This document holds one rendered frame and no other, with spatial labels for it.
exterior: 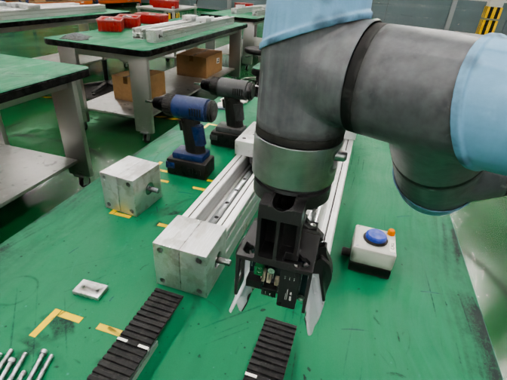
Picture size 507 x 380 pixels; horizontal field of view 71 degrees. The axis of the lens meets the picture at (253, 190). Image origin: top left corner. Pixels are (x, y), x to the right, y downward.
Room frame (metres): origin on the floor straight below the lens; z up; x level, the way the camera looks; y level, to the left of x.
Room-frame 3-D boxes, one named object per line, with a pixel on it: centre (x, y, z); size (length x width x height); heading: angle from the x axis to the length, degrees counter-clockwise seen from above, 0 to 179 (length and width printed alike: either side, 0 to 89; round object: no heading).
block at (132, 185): (0.72, 0.28, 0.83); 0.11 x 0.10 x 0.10; 70
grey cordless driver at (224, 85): (1.12, 0.12, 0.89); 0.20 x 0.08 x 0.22; 76
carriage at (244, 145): (0.92, -0.02, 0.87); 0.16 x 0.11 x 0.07; 164
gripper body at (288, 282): (0.28, -0.03, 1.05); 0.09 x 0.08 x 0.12; 166
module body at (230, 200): (0.92, -0.02, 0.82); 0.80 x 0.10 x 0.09; 164
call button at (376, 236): (0.56, -0.25, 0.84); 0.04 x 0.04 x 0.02
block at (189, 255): (0.49, 0.09, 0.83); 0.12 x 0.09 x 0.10; 74
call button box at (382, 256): (0.56, -0.24, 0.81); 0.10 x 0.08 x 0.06; 74
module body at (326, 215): (0.87, -0.20, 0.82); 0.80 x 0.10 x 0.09; 164
